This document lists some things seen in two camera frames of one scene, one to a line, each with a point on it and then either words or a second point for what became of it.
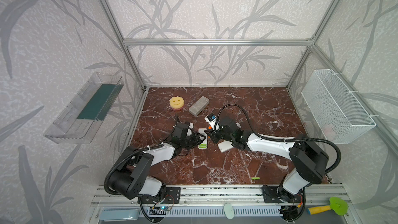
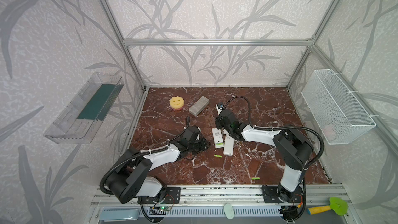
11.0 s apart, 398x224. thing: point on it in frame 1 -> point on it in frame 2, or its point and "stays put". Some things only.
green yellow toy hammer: [339, 206] stays put
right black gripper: [216, 132] -> [220, 117]
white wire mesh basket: [341, 118] stays put
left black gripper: [193, 138] -> [198, 143]
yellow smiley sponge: [176, 102] stays put
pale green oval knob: [229, 211] stays put
